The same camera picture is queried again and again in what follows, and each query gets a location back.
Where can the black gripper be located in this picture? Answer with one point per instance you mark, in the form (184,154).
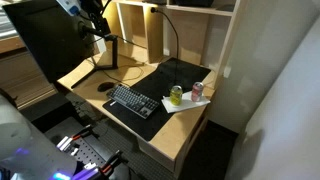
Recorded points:
(95,10)

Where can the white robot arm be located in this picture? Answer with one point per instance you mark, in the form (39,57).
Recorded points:
(24,149)

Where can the black desk mat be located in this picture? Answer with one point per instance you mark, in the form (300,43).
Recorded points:
(155,86)

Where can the wooden desk shelf hutch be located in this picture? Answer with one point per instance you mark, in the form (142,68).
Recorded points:
(199,35)

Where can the black monitor stand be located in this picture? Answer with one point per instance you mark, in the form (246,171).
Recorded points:
(113,57)

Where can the black curved computer monitor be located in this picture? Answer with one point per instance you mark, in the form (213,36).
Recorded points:
(52,36)

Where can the black computer mouse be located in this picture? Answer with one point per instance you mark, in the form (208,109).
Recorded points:
(105,86)

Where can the grey mechanical keyboard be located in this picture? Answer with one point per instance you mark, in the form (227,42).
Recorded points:
(133,100)

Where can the black case on shelf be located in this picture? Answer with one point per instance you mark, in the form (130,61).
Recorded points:
(194,3)

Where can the red drink can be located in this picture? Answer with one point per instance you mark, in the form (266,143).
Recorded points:
(197,90)

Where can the white paper napkin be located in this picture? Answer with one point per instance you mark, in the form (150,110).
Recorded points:
(186,103)

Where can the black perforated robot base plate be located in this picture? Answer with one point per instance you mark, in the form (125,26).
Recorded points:
(97,163)

